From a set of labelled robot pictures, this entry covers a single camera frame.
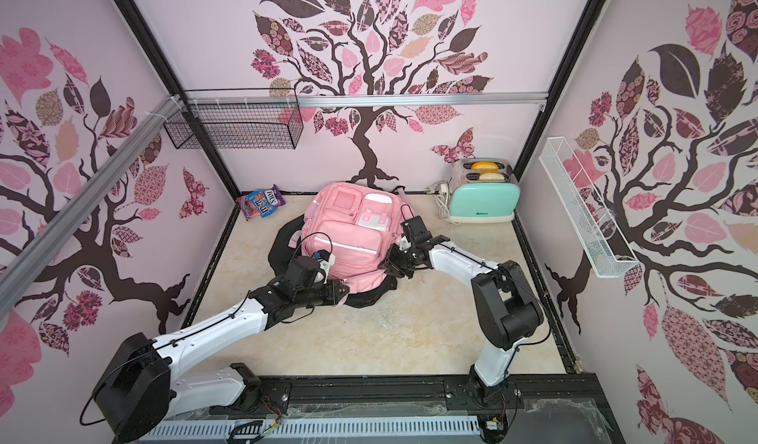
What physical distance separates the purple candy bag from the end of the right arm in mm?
556

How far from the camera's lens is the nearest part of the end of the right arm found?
0.68m

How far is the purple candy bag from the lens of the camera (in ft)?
3.79
